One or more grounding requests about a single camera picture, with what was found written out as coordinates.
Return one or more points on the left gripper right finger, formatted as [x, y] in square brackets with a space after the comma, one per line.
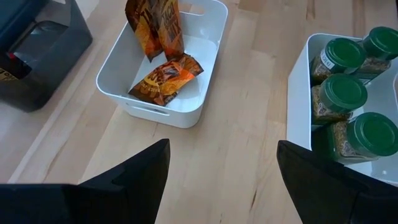
[326, 193]

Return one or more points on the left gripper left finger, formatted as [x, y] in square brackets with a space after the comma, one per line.
[93, 202]

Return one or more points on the green lid spice jar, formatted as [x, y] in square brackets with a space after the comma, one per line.
[373, 133]
[382, 42]
[343, 54]
[342, 93]

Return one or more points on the orange taco mix packet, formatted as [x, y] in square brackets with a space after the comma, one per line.
[161, 84]
[171, 34]
[146, 37]

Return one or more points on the white plastic bin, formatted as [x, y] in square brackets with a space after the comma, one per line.
[298, 93]
[124, 62]

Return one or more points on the dark grey plastic bin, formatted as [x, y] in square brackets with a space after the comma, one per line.
[62, 71]

